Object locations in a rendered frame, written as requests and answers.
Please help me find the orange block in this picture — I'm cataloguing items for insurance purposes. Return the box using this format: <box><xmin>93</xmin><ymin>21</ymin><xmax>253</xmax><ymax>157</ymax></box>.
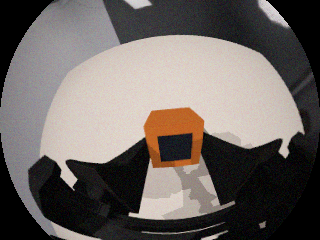
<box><xmin>143</xmin><ymin>107</ymin><xmax>204</xmax><ymax>168</ymax></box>

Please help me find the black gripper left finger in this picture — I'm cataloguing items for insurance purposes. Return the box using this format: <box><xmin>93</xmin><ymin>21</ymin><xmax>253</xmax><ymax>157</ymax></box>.
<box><xmin>65</xmin><ymin>137</ymin><xmax>151</xmax><ymax>215</ymax></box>

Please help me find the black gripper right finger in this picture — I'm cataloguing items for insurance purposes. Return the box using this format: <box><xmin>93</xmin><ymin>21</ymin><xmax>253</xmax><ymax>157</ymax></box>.
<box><xmin>200</xmin><ymin>132</ymin><xmax>283</xmax><ymax>205</ymax></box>

